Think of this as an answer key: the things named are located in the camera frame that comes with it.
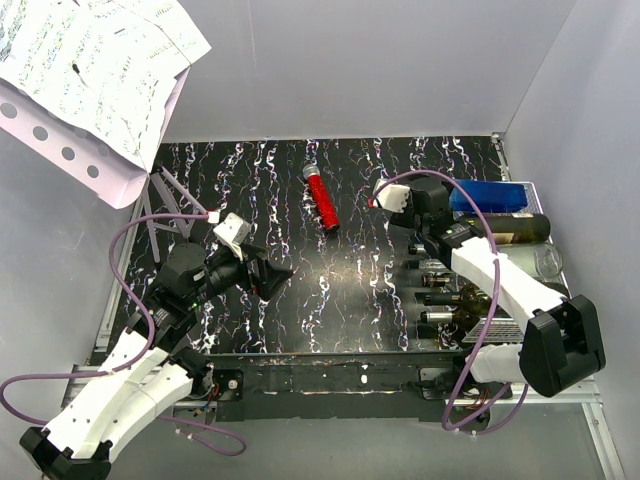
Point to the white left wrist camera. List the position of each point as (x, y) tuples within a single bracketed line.
[(231, 233)]

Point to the blue square glass bottle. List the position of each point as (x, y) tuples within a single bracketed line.
[(496, 197)]

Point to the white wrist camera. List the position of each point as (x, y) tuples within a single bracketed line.
[(231, 233), (390, 196)]

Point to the white wire wine rack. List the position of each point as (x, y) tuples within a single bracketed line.
[(516, 292)]

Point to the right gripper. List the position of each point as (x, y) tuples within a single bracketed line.
[(403, 219)]

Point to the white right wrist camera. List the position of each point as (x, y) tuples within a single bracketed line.
[(390, 196)]

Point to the red glitter microphone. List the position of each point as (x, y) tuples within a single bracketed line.
[(321, 197)]

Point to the clear glass bottle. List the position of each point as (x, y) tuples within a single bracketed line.
[(542, 261)]

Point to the lilac music stand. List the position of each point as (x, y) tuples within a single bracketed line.
[(115, 180)]

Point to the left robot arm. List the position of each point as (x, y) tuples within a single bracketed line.
[(148, 369)]

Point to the dark green wine bottle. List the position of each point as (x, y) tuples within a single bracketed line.
[(519, 228)]

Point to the sheet music pages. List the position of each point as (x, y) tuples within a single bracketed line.
[(107, 67)]

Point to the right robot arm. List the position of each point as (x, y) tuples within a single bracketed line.
[(562, 342)]

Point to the dark wine bottle white label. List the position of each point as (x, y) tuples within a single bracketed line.
[(468, 296)]

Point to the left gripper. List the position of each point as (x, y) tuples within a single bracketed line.
[(269, 277)]

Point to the bottom wine bottle silver foil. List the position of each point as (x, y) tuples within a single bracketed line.
[(459, 317)]

